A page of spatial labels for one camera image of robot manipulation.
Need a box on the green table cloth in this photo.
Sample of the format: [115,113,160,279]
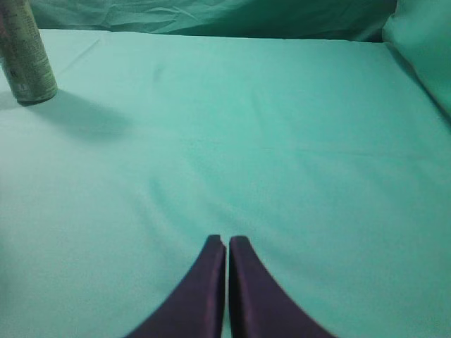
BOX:
[1,30,450,337]

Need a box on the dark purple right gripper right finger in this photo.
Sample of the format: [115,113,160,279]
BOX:
[228,236,332,338]

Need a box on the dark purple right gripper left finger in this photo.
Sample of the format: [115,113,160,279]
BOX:
[128,234,226,338]

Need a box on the pale green drink can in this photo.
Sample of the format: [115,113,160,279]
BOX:
[1,1,58,104]

